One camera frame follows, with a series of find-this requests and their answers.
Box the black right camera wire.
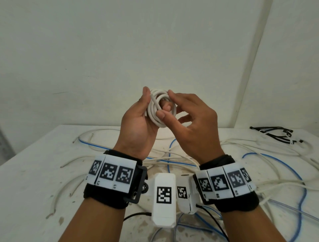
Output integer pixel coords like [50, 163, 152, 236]
[196, 204, 230, 242]

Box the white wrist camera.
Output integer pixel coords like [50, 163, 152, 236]
[175, 174, 201, 215]
[142, 173, 177, 228]

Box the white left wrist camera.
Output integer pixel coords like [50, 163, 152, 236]
[142, 173, 177, 228]

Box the person's left forearm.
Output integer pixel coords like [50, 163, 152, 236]
[58, 199, 129, 242]

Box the black camera wire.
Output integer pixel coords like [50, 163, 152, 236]
[123, 212, 153, 222]
[196, 204, 230, 242]

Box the tangle of white cables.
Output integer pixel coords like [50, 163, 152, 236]
[46, 128, 319, 220]

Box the person's right forearm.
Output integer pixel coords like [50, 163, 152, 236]
[220, 204, 287, 242]

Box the black left camera wire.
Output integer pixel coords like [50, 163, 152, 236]
[123, 212, 153, 222]

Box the bundle of black cable ties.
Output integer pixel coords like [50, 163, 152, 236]
[250, 126, 304, 145]

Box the black left wristband with markers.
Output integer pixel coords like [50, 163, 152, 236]
[83, 149, 149, 209]

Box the blue cable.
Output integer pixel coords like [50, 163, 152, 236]
[78, 138, 229, 242]
[242, 152, 307, 242]

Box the thick white cable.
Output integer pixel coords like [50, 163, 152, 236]
[144, 89, 178, 128]

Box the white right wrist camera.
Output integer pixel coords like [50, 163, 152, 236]
[175, 174, 201, 215]

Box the black wristband with markers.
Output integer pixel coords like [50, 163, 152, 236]
[193, 154, 260, 213]
[83, 149, 149, 209]

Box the person's right hand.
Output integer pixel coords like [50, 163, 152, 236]
[156, 89, 225, 166]

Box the black right wristband with markers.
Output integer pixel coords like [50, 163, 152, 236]
[193, 154, 260, 213]

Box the person's left hand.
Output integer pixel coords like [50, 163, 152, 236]
[113, 86, 172, 161]

